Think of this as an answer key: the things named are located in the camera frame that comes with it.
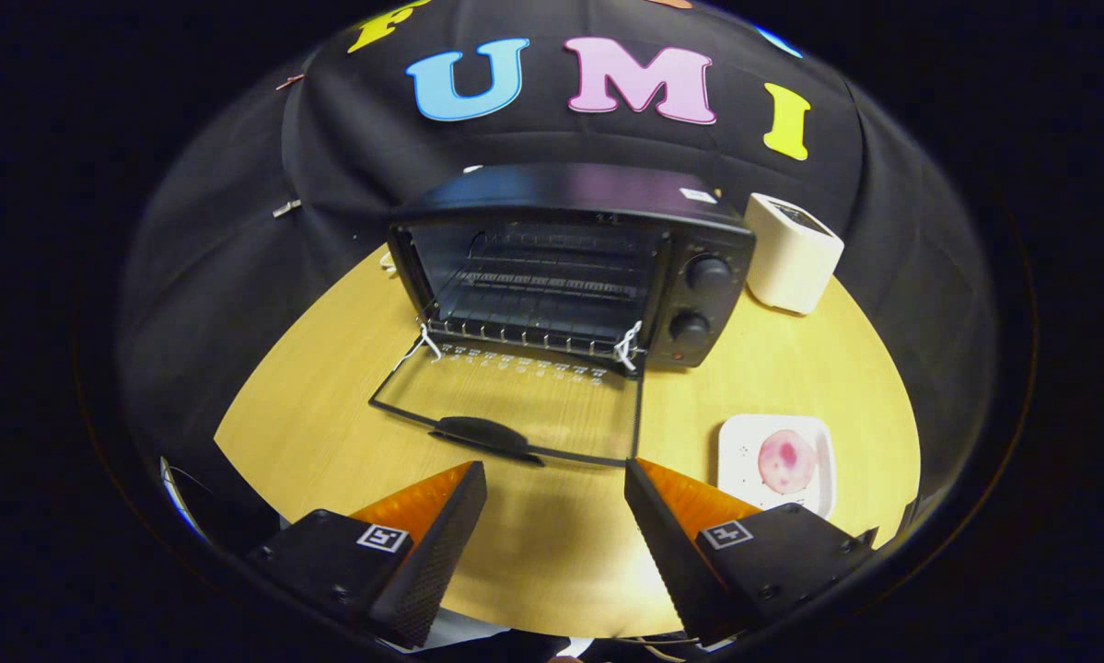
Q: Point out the white square plate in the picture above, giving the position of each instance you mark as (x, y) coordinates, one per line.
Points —
(740, 460)

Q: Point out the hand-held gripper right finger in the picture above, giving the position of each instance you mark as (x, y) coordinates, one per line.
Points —
(676, 562)

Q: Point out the pink ham slice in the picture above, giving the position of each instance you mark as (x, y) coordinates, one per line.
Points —
(786, 460)

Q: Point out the white bread toaster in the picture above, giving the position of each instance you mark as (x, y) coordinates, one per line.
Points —
(791, 262)

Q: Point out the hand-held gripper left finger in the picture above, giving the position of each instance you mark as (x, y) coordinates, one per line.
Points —
(432, 571)

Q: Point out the wooden clothespin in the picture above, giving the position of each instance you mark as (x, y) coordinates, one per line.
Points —
(287, 208)
(289, 82)

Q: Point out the black toaster oven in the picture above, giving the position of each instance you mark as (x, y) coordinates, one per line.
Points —
(570, 193)

